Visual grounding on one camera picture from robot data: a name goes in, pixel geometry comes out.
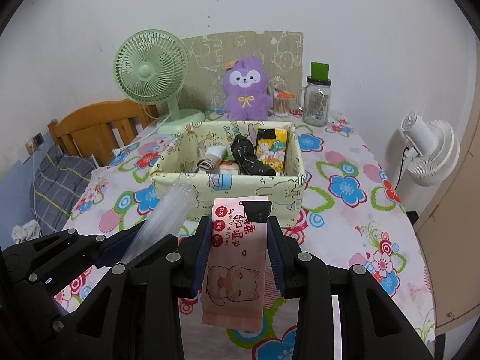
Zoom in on clear zip plastic bag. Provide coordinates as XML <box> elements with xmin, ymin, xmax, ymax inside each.
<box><xmin>120</xmin><ymin>178</ymin><xmax>198</xmax><ymax>264</ymax></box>

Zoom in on pink wet wipes pack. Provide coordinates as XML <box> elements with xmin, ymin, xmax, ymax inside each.
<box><xmin>202</xmin><ymin>196</ymin><xmax>272</xmax><ymax>332</ymax></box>

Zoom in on white and beige sock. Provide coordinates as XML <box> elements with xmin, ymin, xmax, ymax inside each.
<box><xmin>197</xmin><ymin>145</ymin><xmax>227</xmax><ymax>172</ymax></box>

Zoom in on black plastic bag bundle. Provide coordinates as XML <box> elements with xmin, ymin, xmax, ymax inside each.
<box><xmin>230</xmin><ymin>134</ymin><xmax>276</xmax><ymax>176</ymax></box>

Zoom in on yellow cartoon tissue pack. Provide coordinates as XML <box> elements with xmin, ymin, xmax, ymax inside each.
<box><xmin>256</xmin><ymin>128</ymin><xmax>288</xmax><ymax>173</ymax></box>

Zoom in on yellow cartoon fabric storage box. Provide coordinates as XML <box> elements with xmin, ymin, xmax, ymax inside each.
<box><xmin>150</xmin><ymin>120</ymin><xmax>306</xmax><ymax>228</ymax></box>

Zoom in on grey plaid pillow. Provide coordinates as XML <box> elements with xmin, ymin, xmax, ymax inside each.
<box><xmin>29</xmin><ymin>145</ymin><xmax>96</xmax><ymax>236</ymax></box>

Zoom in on wooden bed headboard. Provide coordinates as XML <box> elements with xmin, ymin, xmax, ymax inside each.
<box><xmin>48</xmin><ymin>99</ymin><xmax>159</xmax><ymax>166</ymax></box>

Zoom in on cotton swab container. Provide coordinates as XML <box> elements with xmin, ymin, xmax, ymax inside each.
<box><xmin>273</xmin><ymin>93</ymin><xmax>291</xmax><ymax>117</ymax></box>

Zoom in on purple plush bunny toy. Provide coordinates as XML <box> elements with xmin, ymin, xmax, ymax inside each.
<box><xmin>223</xmin><ymin>56</ymin><xmax>272</xmax><ymax>121</ymax></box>

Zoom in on glass mason jar mug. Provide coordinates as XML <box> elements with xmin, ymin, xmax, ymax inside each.
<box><xmin>298</xmin><ymin>76</ymin><xmax>331</xmax><ymax>127</ymax></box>

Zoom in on orange small scissors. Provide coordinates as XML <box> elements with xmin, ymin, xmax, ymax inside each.
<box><xmin>274</xmin><ymin>88</ymin><xmax>295</xmax><ymax>98</ymax></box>

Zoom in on beige door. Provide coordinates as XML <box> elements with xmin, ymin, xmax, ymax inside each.
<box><xmin>414</xmin><ymin>74</ymin><xmax>479</xmax><ymax>336</ymax></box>

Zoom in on green desk fan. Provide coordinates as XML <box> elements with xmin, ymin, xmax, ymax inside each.
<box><xmin>113</xmin><ymin>29</ymin><xmax>205</xmax><ymax>135</ymax></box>

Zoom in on green cup on jar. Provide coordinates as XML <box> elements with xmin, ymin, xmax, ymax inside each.
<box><xmin>311</xmin><ymin>62</ymin><xmax>329</xmax><ymax>81</ymax></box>

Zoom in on white standing fan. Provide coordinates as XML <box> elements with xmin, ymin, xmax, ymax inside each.
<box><xmin>400</xmin><ymin>112</ymin><xmax>460</xmax><ymax>187</ymax></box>

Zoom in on green cartoon puzzle board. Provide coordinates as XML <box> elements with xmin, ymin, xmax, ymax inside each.
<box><xmin>180</xmin><ymin>31</ymin><xmax>304</xmax><ymax>111</ymax></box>

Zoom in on white fan power cable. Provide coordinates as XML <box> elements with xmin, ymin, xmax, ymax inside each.
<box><xmin>111</xmin><ymin>102</ymin><xmax>172</xmax><ymax>156</ymax></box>

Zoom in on wall power socket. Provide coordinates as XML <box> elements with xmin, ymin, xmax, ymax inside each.
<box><xmin>32</xmin><ymin>133</ymin><xmax>45</xmax><ymax>147</ymax></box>

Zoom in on black fan power cable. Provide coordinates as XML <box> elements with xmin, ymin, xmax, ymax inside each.
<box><xmin>393</xmin><ymin>145</ymin><xmax>412</xmax><ymax>192</ymax></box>

